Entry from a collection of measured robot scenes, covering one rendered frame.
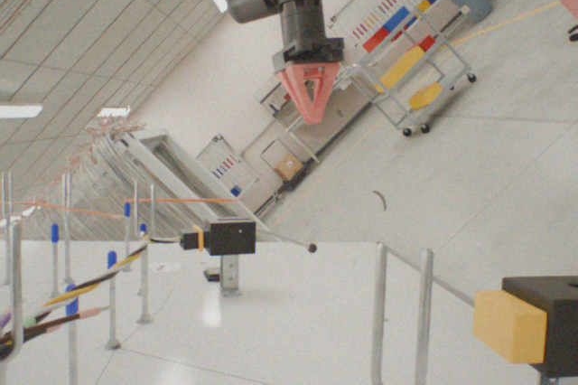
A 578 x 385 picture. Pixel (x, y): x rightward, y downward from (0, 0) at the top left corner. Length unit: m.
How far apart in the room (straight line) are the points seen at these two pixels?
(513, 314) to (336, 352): 0.19
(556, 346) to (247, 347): 0.24
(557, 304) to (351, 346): 0.20
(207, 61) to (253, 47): 0.96
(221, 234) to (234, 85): 8.15
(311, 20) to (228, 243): 0.29
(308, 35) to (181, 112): 8.29
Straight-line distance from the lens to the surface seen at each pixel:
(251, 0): 0.59
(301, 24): 0.55
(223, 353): 0.39
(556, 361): 0.28
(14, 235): 0.20
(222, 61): 8.69
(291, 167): 7.76
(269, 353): 0.39
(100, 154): 1.21
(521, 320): 0.26
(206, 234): 0.51
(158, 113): 8.93
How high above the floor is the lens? 1.19
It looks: 7 degrees down
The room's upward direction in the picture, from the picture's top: 45 degrees counter-clockwise
